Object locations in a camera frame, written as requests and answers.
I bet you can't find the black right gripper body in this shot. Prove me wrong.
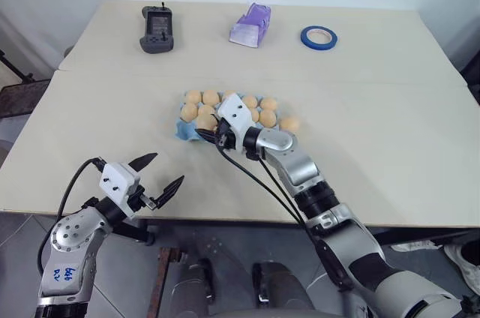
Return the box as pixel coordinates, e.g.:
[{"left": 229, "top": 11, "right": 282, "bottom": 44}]
[{"left": 214, "top": 118, "right": 242, "bottom": 153}]

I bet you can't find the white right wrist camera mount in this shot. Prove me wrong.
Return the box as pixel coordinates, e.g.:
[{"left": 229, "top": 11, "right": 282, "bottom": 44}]
[{"left": 217, "top": 94, "right": 257, "bottom": 143}]

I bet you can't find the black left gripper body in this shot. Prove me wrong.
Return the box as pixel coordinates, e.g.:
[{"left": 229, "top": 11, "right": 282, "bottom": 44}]
[{"left": 127, "top": 181, "right": 158, "bottom": 215}]

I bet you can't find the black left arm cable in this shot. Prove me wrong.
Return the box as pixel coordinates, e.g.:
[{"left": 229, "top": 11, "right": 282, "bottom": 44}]
[{"left": 37, "top": 157, "right": 109, "bottom": 278}]

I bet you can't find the black chair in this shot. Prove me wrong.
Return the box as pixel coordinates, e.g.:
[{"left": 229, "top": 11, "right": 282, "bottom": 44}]
[{"left": 0, "top": 49, "right": 52, "bottom": 119}]

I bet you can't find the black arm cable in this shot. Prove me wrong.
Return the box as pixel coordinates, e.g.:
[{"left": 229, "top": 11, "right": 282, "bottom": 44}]
[
  {"left": 37, "top": 157, "right": 109, "bottom": 278},
  {"left": 216, "top": 145, "right": 305, "bottom": 226},
  {"left": 256, "top": 155, "right": 309, "bottom": 221}
]

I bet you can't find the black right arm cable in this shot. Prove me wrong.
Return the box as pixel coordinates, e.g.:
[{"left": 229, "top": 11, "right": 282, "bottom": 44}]
[
  {"left": 216, "top": 145, "right": 305, "bottom": 226},
  {"left": 256, "top": 155, "right": 309, "bottom": 221}
]

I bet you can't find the white sneaker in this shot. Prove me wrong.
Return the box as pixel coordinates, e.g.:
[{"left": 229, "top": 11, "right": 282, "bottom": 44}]
[
  {"left": 443, "top": 244, "right": 480, "bottom": 297},
  {"left": 389, "top": 241, "right": 438, "bottom": 254}
]

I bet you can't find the rusty metal bar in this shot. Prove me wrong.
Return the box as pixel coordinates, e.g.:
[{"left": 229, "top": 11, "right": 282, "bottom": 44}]
[{"left": 156, "top": 246, "right": 178, "bottom": 318}]

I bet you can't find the blue tape roll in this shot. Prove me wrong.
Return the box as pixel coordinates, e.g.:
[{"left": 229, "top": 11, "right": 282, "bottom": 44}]
[{"left": 299, "top": 25, "right": 340, "bottom": 52}]

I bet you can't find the blue egg carton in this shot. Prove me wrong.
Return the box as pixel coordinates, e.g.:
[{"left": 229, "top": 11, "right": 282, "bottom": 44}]
[{"left": 172, "top": 89, "right": 281, "bottom": 144}]

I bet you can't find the black table leg with caster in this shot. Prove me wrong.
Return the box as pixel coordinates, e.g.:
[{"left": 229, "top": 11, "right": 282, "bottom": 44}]
[{"left": 107, "top": 219, "right": 157, "bottom": 247}]

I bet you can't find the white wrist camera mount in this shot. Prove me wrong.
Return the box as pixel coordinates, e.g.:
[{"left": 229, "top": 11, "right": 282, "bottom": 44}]
[
  {"left": 98, "top": 162, "right": 141, "bottom": 218},
  {"left": 217, "top": 94, "right": 257, "bottom": 143}
]

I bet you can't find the grey handheld remote controller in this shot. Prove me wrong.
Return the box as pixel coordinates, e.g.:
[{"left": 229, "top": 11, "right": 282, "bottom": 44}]
[{"left": 139, "top": 1, "right": 176, "bottom": 56}]

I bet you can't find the dark rounded shape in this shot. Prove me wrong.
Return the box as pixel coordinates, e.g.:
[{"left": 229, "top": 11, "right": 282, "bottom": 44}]
[{"left": 171, "top": 256, "right": 218, "bottom": 318}]

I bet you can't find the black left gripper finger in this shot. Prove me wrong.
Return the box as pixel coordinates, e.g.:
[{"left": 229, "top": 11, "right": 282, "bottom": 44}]
[
  {"left": 149, "top": 175, "right": 186, "bottom": 209},
  {"left": 127, "top": 151, "right": 159, "bottom": 174}
]

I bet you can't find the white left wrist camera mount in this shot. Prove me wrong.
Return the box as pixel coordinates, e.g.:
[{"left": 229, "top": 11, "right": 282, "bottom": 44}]
[{"left": 98, "top": 162, "right": 141, "bottom": 218}]

